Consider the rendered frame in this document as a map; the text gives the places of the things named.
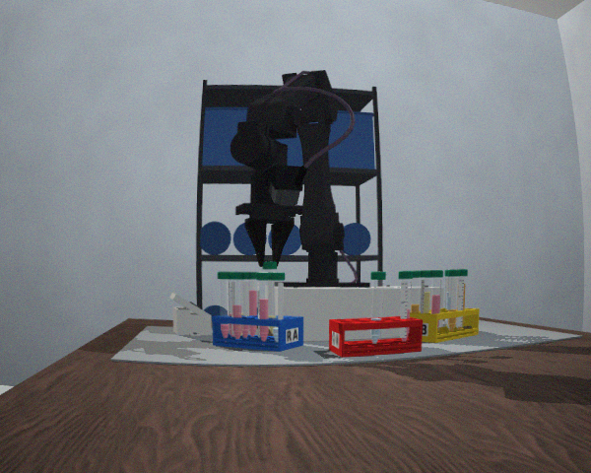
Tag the blue tube rack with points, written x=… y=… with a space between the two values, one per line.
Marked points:
x=290 y=332

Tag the yellow rack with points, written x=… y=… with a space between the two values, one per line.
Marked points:
x=430 y=321

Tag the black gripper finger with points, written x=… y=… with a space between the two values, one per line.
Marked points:
x=260 y=227
x=283 y=229

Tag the grey flat mat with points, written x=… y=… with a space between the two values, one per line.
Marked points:
x=161 y=345

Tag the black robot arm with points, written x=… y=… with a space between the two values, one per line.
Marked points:
x=253 y=146

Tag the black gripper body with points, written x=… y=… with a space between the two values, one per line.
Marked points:
x=269 y=212

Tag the red tube rack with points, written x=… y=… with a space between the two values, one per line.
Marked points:
x=337 y=344

